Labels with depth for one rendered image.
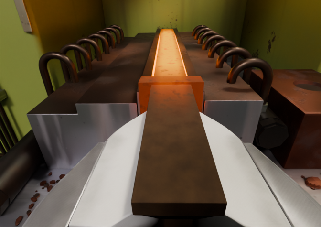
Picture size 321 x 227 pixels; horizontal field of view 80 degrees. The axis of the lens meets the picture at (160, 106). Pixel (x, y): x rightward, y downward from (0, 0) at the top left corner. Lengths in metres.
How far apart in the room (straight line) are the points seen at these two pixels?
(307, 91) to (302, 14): 0.21
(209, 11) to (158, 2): 0.15
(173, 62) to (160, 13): 0.43
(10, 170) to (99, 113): 0.08
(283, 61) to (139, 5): 0.40
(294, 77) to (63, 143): 0.27
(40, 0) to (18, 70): 0.11
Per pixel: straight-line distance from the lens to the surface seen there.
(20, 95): 0.39
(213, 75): 0.22
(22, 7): 0.33
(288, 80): 0.27
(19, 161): 0.21
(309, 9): 0.42
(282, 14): 0.48
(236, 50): 0.22
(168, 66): 0.19
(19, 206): 0.22
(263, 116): 0.20
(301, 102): 0.22
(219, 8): 0.64
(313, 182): 0.23
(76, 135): 0.19
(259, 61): 0.19
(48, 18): 0.37
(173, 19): 0.62
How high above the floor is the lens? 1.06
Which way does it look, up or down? 28 degrees down
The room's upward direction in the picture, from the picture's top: 1 degrees counter-clockwise
